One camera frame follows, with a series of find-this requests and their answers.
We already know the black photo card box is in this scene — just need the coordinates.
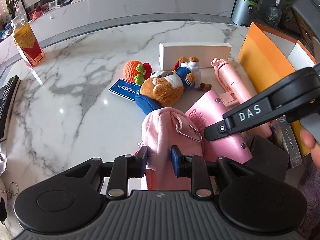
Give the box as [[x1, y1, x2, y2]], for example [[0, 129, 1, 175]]
[[270, 116, 302, 168]]

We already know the pink fabric pouch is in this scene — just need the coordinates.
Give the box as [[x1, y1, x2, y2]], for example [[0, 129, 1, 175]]
[[141, 107, 203, 191]]

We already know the pink leather wallet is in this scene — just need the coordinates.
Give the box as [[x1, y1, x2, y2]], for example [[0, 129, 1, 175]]
[[185, 90, 252, 164]]

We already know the brown teddy bear plush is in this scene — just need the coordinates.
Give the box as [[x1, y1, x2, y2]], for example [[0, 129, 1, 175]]
[[135, 56, 212, 115]]

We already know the orange crochet fruit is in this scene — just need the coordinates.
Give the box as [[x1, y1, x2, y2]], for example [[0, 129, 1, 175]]
[[123, 60, 152, 86]]

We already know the white long glasses case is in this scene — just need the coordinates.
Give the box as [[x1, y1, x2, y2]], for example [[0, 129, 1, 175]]
[[159, 42, 232, 70]]

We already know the dark grey small box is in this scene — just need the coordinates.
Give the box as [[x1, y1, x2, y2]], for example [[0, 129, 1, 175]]
[[245, 135, 289, 182]]

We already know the person right hand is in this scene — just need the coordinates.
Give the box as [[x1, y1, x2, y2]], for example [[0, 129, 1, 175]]
[[300, 128, 320, 170]]

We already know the orange cardboard box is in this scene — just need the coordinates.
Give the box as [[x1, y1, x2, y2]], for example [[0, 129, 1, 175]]
[[239, 23, 316, 153]]

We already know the blue ocean park card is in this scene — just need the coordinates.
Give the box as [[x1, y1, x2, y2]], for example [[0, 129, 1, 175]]
[[109, 79, 141, 101]]

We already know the blue water bottle jug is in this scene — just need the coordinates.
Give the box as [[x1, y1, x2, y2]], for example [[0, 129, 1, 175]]
[[265, 0, 282, 27]]

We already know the purple fuzzy sleeve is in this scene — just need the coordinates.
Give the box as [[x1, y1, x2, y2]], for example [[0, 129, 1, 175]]
[[298, 163, 320, 239]]

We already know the silver pedal trash bin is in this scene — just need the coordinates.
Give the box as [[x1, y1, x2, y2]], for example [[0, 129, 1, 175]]
[[231, 0, 259, 26]]

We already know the black remote control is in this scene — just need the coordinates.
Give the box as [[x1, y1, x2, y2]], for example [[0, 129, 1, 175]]
[[0, 75, 21, 141]]

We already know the orange red drink carton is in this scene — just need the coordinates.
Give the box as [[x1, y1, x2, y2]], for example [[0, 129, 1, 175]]
[[11, 16, 44, 67]]

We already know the tall plant in vase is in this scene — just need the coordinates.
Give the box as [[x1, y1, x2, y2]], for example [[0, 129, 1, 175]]
[[5, 0, 26, 20]]

